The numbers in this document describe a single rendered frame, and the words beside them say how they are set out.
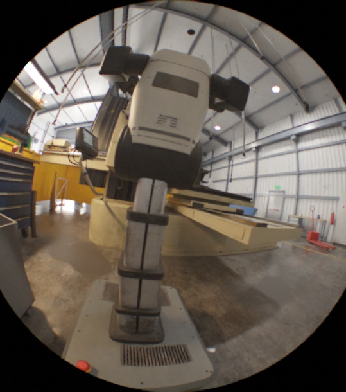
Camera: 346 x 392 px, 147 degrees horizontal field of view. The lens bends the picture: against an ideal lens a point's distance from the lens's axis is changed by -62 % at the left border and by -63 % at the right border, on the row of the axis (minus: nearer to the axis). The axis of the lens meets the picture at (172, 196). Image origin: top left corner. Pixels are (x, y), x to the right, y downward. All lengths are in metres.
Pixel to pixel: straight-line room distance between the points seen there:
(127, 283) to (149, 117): 0.42
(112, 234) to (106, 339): 1.43
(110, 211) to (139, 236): 1.42
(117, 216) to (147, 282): 1.41
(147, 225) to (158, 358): 0.48
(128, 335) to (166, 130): 0.65
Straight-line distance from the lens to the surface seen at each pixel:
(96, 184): 2.42
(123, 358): 0.57
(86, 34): 9.97
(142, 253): 0.36
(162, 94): 0.38
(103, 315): 0.68
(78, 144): 1.28
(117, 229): 1.77
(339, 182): 7.66
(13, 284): 0.87
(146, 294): 0.42
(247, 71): 8.42
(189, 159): 0.32
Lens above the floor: 0.80
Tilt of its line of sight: 1 degrees up
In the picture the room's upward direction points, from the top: 10 degrees clockwise
